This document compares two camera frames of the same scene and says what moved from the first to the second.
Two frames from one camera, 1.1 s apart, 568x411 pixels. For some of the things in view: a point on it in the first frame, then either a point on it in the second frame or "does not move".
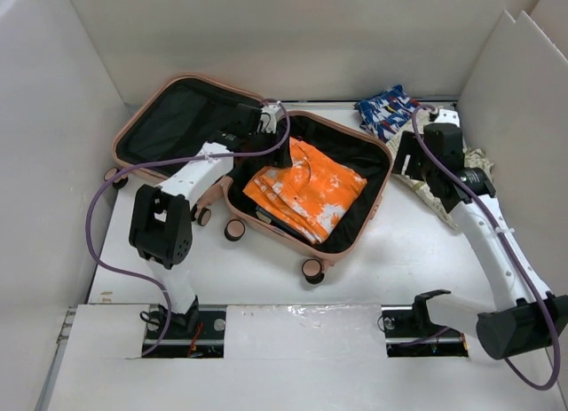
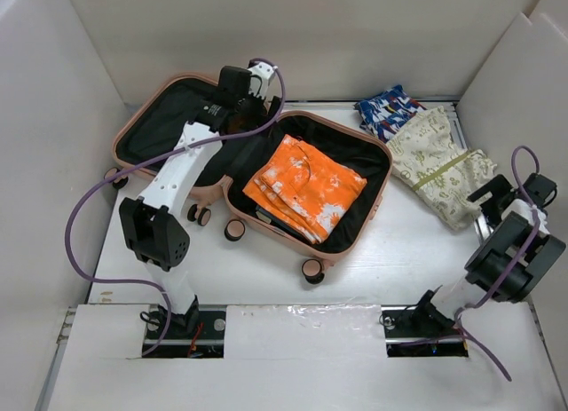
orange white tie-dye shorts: x=311 y=193 does not move
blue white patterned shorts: x=387 y=113 does not move
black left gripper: x=281 y=156 → x=260 y=104
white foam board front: x=280 y=358 does not move
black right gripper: x=408 y=146 → x=499 y=186
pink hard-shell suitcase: x=311 y=209 does not move
